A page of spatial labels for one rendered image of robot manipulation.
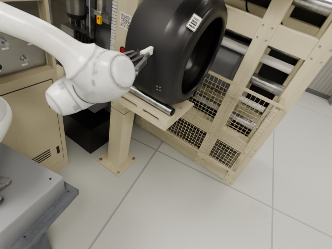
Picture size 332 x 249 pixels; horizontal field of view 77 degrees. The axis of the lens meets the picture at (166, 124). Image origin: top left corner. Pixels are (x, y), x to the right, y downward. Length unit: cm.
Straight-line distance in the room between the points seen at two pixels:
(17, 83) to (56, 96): 72
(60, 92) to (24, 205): 48
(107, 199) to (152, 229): 41
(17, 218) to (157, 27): 85
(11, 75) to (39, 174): 57
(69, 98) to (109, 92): 16
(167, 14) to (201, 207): 150
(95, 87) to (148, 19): 52
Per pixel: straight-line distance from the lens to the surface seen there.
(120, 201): 178
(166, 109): 113
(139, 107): 122
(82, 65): 49
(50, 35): 51
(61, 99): 61
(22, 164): 107
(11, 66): 133
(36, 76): 136
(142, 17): 96
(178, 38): 87
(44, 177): 101
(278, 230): 219
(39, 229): 103
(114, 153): 185
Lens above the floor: 157
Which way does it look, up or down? 40 degrees down
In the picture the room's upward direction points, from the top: 17 degrees clockwise
